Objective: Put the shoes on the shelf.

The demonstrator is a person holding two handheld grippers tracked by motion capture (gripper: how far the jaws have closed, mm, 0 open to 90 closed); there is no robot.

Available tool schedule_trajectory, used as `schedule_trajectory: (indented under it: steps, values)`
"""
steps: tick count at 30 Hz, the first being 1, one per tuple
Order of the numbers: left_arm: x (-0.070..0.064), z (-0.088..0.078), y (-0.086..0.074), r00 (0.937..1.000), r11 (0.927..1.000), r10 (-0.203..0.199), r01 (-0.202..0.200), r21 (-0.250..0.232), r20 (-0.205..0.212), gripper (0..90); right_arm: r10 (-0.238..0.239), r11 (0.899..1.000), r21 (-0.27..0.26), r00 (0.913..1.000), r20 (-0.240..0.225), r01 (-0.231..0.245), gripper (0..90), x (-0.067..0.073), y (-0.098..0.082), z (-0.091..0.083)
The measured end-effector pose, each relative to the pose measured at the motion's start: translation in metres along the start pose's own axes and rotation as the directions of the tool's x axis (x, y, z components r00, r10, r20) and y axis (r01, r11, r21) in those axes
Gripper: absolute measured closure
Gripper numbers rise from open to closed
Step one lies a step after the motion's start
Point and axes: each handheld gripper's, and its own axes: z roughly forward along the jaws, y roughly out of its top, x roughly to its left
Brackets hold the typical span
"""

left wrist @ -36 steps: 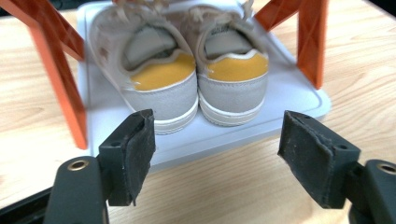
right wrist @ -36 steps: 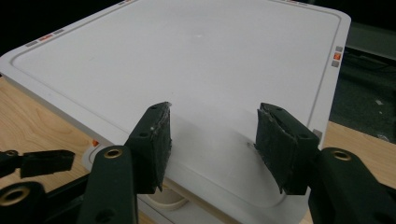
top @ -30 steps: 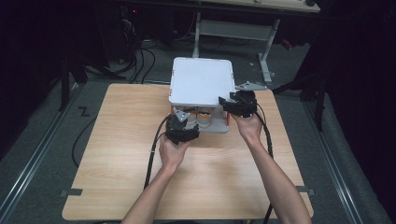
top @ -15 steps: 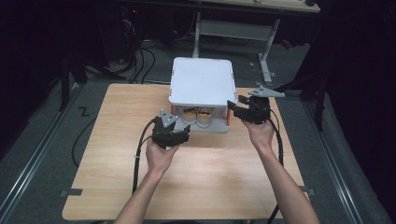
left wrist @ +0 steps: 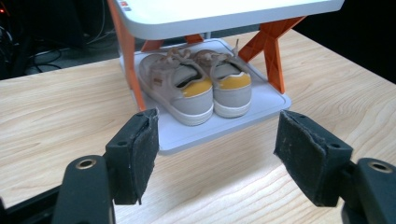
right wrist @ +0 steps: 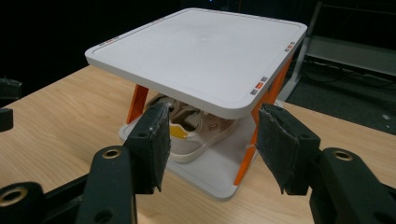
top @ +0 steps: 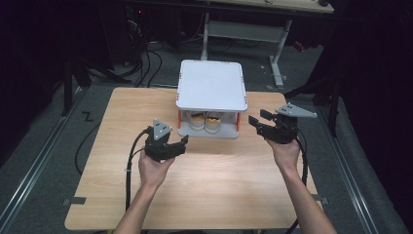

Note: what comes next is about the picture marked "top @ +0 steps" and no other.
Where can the grey tape tab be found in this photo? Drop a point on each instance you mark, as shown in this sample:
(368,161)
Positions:
(322,199)
(74,200)

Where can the light desk with white frame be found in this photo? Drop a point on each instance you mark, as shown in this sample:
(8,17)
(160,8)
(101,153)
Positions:
(243,32)

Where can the black metal stand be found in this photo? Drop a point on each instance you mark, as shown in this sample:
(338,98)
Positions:
(333,110)
(67,91)

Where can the white shoe rack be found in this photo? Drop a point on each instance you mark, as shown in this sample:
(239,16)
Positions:
(211,87)

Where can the person's left hand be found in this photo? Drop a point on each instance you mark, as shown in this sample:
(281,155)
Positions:
(152,172)

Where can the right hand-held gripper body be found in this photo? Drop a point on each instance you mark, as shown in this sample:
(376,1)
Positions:
(282,131)

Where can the white child sneaker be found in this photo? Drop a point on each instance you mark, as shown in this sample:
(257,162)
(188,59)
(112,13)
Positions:
(213,123)
(197,121)

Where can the metal floor rail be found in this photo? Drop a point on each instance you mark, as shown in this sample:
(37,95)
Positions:
(32,167)
(346,169)

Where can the person's right hand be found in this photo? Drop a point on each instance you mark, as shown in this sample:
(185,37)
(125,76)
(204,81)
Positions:
(285,154)

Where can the small red floor object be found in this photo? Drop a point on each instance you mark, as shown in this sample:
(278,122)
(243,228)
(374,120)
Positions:
(299,46)

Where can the small black desk object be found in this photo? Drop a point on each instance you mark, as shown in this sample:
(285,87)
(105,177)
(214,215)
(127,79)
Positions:
(323,2)

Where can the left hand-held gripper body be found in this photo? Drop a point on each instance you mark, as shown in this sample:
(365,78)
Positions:
(159,146)

